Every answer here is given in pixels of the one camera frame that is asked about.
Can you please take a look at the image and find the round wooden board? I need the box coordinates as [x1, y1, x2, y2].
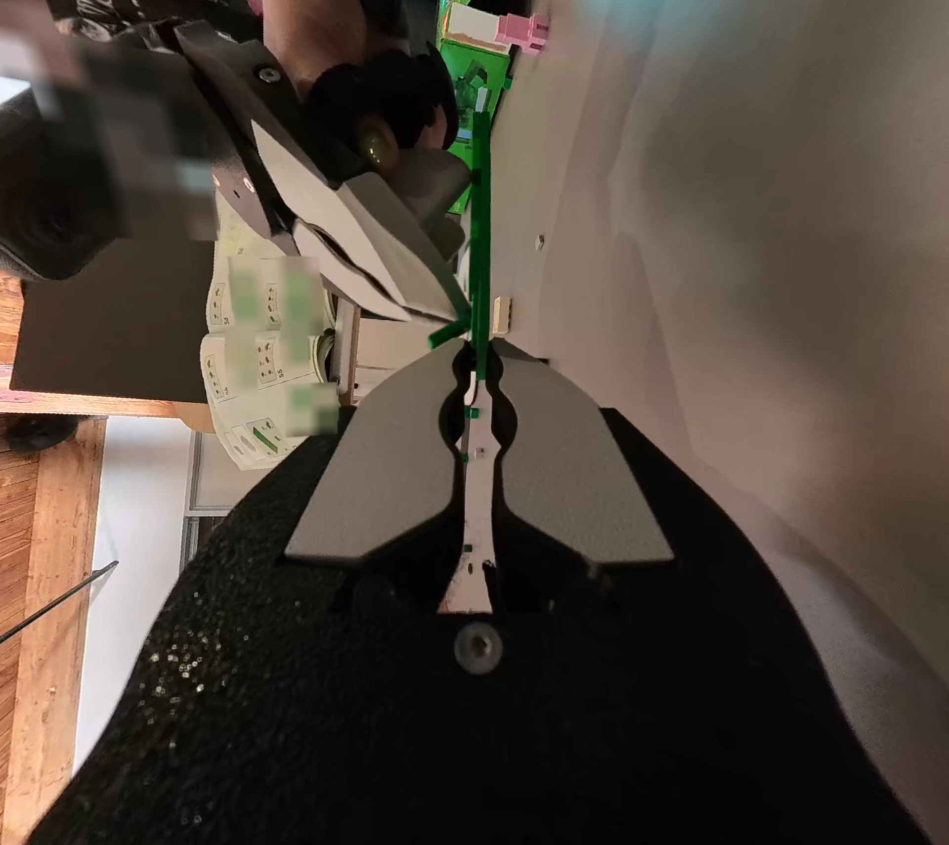
[174, 400, 223, 434]

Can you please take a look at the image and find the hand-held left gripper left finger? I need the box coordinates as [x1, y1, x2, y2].
[284, 339, 479, 568]

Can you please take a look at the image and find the green brick set box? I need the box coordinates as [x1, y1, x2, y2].
[437, 37, 514, 216]

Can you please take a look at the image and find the person's right hand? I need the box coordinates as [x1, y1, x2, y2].
[295, 46, 459, 170]

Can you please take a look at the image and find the open instruction booklet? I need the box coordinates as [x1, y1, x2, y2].
[200, 230, 349, 471]

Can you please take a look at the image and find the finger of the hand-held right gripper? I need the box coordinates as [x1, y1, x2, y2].
[251, 119, 472, 327]
[291, 221, 414, 325]

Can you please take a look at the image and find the pink and white brick figure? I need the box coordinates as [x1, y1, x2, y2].
[445, 2, 553, 56]

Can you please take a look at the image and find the black panel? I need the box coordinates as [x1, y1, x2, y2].
[11, 241, 217, 407]

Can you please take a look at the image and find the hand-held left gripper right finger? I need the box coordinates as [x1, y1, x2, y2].
[482, 338, 676, 568]

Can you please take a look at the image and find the thin black rod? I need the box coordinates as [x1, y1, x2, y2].
[0, 559, 121, 644]

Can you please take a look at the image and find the green mosaic brick plate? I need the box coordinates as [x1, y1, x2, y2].
[463, 111, 496, 416]

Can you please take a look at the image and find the black ceiling speaker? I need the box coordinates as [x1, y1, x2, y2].
[7, 415, 79, 453]

